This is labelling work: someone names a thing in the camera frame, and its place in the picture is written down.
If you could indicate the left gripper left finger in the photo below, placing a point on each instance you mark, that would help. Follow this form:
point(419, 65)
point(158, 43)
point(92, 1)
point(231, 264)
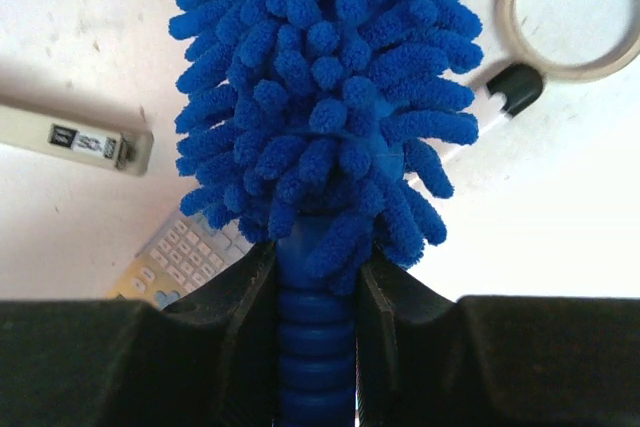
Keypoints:
point(208, 359)

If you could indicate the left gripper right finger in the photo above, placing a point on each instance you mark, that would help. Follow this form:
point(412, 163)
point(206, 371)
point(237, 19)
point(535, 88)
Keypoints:
point(423, 360)

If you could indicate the blue microfiber duster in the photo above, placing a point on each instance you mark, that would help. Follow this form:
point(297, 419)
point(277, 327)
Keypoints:
point(309, 125)

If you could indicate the masking tape roll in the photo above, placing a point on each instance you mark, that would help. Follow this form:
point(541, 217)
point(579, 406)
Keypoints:
point(619, 57)

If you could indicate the yellow grey calculator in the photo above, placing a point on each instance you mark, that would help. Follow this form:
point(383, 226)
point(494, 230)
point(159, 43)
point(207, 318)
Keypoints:
point(184, 254)

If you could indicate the white black marker pen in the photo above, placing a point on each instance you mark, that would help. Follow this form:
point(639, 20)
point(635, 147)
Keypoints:
point(510, 89)

